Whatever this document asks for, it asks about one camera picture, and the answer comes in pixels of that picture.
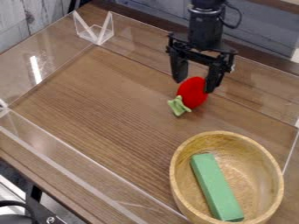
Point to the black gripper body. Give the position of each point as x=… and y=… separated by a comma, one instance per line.
x=221, y=52

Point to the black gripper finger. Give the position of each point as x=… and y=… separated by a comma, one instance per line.
x=214, y=77
x=180, y=66

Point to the red toy strawberry green stem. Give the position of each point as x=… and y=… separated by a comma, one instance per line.
x=190, y=96

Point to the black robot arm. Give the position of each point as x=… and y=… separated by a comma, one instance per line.
x=201, y=44

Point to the wooden bowl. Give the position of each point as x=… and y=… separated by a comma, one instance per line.
x=250, y=169

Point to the green rectangular block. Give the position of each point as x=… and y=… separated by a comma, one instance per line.
x=221, y=198

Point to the black metal stand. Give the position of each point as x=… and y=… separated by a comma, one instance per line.
x=45, y=216

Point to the clear acrylic enclosure wall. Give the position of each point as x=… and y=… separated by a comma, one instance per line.
x=89, y=131

